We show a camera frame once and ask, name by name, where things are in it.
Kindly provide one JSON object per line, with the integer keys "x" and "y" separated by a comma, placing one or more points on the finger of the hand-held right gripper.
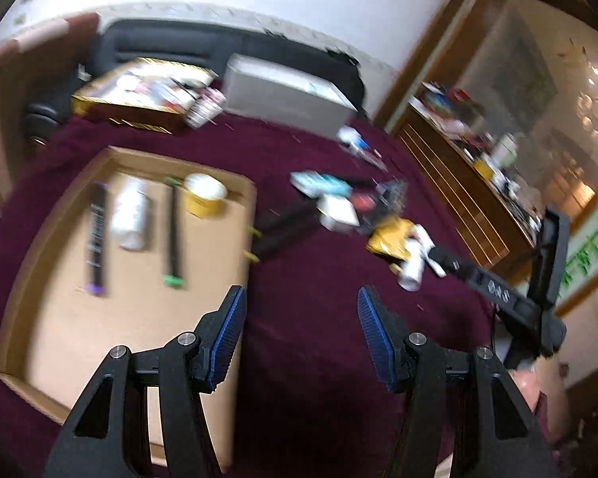
{"x": 553, "y": 254}
{"x": 478, "y": 276}

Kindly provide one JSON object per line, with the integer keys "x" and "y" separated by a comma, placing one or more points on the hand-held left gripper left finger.
{"x": 225, "y": 338}

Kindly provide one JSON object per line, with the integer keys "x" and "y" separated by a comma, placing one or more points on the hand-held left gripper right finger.
{"x": 374, "y": 338}

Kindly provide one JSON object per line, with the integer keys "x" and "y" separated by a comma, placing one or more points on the shallow cardboard box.
{"x": 129, "y": 338}

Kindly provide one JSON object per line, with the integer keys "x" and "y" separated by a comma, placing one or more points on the teal tissue pack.
{"x": 319, "y": 184}

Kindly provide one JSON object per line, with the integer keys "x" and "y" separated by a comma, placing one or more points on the person's right hand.
{"x": 526, "y": 383}

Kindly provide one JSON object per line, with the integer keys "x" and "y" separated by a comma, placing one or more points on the small white bottle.
{"x": 412, "y": 266}

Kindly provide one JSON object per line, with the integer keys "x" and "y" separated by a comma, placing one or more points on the maroon tablecloth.
{"x": 304, "y": 383}

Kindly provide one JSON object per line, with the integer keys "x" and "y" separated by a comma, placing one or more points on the yellow snack packet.
{"x": 392, "y": 240}

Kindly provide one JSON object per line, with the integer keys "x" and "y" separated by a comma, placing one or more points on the wooden sideboard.
{"x": 453, "y": 184}

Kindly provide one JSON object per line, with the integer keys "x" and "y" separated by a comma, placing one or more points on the black tube with green cap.
{"x": 172, "y": 231}

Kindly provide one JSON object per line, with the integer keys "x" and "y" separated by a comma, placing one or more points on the red and black package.
{"x": 381, "y": 198}

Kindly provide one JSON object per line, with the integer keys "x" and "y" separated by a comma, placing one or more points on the small white box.
{"x": 336, "y": 211}

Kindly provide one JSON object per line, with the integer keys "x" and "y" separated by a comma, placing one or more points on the white plastic bottle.
{"x": 130, "y": 214}

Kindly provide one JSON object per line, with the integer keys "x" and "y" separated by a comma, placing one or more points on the black tube with purple cap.
{"x": 97, "y": 239}

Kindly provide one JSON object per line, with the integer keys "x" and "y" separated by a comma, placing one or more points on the small white and blue packet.
{"x": 358, "y": 143}

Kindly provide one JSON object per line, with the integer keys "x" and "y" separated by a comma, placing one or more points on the wood framed glass panel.
{"x": 528, "y": 74}

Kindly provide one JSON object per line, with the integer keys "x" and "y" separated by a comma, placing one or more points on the striped can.
{"x": 204, "y": 108}

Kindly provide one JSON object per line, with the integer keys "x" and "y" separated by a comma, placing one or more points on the grey rectangular box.
{"x": 289, "y": 92}

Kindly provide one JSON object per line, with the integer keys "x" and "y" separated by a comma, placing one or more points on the gold-edged box of items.
{"x": 139, "y": 94}

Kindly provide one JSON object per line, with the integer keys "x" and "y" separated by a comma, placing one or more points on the black padded seat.
{"x": 179, "y": 42}

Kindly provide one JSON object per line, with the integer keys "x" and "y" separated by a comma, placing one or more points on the green leaf wall picture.
{"x": 590, "y": 254}

